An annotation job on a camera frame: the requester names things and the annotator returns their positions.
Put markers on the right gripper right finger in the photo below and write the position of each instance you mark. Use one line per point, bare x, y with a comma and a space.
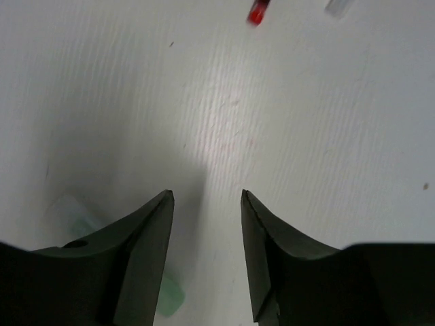
297, 280

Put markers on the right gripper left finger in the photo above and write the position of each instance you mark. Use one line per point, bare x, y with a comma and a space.
110, 277

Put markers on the green highlighter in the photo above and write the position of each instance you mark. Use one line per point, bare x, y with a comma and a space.
77, 220

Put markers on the red pen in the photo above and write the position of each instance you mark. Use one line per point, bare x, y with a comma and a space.
257, 12

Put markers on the green pen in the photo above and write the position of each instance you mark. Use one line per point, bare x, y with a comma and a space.
338, 8

